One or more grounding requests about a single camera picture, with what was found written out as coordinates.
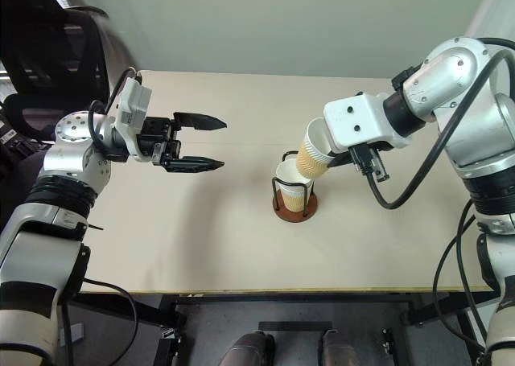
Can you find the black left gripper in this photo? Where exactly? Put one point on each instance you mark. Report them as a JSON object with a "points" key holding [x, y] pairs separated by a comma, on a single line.
{"points": [[159, 141]]}

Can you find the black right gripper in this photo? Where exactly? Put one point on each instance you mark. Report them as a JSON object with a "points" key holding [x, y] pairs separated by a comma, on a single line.
{"points": [[366, 160]]}

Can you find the yellow ribbed paper cup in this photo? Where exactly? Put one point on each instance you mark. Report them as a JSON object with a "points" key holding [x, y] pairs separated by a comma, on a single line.
{"points": [[287, 173], [311, 157], [295, 202]]}

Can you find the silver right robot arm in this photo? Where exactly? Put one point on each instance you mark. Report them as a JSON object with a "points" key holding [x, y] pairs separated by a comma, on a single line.
{"points": [[450, 72]]}

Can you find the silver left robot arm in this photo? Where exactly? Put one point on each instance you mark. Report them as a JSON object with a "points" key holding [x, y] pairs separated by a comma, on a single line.
{"points": [[68, 165]]}

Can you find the black flat floor plate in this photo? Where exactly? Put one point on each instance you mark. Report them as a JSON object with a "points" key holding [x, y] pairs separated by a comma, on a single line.
{"points": [[295, 326]]}

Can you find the black mesh office chair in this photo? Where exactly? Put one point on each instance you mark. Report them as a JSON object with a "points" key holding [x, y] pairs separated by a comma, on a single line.
{"points": [[48, 40]]}

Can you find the dark rounded grey shape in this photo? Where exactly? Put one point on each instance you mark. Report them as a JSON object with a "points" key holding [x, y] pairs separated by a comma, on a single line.
{"points": [[249, 348], [340, 348]]}

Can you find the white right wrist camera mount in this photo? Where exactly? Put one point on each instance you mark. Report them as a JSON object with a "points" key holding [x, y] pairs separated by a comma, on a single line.
{"points": [[354, 116]]}

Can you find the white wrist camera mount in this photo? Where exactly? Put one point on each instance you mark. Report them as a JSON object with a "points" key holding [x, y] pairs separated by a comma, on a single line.
{"points": [[354, 116], [134, 100]]}

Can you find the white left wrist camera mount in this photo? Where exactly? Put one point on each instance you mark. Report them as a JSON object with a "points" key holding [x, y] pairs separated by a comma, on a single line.
{"points": [[134, 100]]}

